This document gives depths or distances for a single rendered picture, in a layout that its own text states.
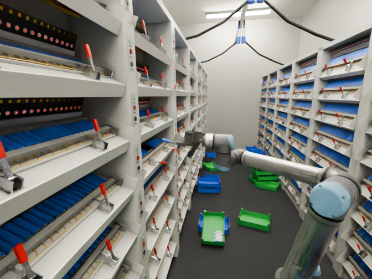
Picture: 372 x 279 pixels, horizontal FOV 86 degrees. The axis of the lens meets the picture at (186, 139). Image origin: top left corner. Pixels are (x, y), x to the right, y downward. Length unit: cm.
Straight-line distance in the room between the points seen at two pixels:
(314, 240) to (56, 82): 99
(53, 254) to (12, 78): 38
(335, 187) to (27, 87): 91
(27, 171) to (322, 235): 95
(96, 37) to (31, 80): 41
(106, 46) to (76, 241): 61
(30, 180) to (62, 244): 20
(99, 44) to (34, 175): 50
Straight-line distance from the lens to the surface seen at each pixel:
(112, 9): 82
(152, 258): 140
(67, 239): 63
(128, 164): 81
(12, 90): 45
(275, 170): 114
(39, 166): 53
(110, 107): 80
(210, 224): 214
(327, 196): 89
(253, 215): 246
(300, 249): 106
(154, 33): 151
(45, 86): 49
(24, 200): 47
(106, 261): 84
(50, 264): 59
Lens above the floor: 130
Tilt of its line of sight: 12 degrees down
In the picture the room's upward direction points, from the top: 1 degrees counter-clockwise
